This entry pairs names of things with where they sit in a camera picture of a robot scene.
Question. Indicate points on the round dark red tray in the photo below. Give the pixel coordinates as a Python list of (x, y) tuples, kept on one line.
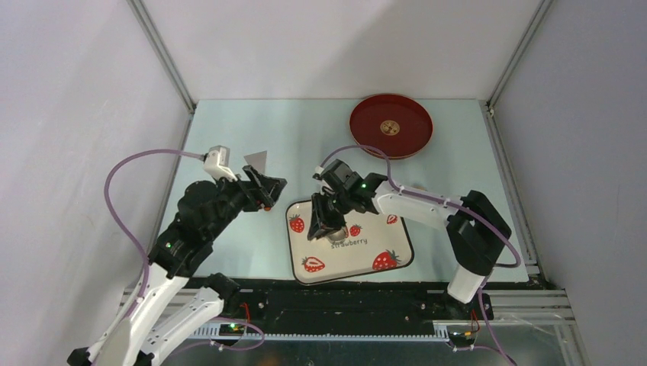
[(397, 125)]

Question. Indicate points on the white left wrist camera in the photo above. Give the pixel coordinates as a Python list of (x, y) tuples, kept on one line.
[(216, 164)]

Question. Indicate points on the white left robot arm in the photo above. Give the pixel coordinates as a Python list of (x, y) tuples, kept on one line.
[(138, 336)]

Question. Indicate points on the right aluminium corner post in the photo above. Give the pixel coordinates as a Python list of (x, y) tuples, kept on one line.
[(519, 51)]

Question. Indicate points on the steel scraper orange handle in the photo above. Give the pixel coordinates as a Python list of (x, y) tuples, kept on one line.
[(258, 161)]

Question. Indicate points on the left aluminium corner post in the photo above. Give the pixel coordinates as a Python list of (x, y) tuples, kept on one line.
[(156, 41)]

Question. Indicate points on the round steel dough cutter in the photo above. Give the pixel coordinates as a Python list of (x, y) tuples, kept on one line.
[(339, 235)]

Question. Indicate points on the white strawberry print tray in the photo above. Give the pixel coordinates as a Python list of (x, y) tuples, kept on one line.
[(371, 243)]

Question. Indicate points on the aluminium frame rail front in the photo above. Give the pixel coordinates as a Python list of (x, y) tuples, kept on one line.
[(532, 309)]

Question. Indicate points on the aluminium corner post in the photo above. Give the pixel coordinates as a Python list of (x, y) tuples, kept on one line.
[(519, 51), (156, 41)]

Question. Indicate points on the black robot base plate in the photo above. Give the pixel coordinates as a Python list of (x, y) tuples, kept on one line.
[(394, 308)]

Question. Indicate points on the grey slotted cable duct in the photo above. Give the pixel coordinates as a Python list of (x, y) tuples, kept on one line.
[(215, 332)]

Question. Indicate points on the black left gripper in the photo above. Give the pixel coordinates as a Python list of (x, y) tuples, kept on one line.
[(262, 190)]

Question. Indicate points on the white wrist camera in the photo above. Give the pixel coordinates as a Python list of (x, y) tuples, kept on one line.
[(318, 173), (216, 164)]

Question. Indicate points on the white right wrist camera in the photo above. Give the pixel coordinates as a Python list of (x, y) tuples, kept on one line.
[(318, 173)]

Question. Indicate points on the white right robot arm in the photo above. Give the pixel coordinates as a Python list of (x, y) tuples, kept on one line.
[(476, 231)]

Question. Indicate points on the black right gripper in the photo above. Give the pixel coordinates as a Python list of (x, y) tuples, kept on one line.
[(320, 221)]

